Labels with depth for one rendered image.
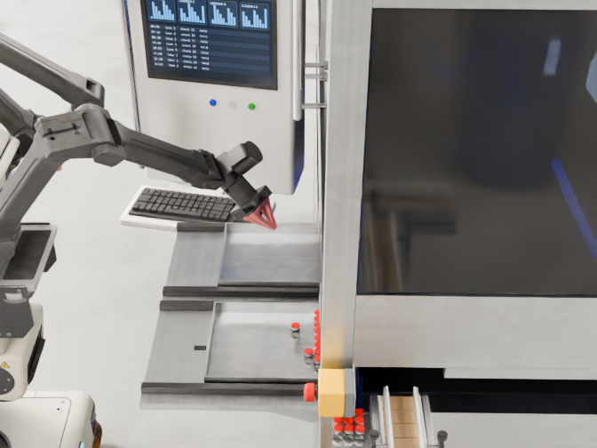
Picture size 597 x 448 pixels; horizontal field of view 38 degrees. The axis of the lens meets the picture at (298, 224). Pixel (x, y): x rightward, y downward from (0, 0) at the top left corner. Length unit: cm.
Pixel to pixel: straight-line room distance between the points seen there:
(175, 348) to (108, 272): 173
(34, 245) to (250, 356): 60
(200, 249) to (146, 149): 70
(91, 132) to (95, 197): 266
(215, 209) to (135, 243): 135
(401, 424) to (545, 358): 33
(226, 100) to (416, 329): 111
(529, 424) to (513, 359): 21
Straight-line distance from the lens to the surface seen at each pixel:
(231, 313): 217
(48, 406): 286
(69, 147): 161
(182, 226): 245
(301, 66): 194
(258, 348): 207
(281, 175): 269
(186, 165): 185
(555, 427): 204
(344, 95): 147
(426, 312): 175
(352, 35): 142
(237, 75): 256
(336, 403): 178
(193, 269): 232
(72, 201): 429
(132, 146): 170
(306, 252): 236
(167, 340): 211
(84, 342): 347
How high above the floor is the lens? 230
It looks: 35 degrees down
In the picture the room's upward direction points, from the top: straight up
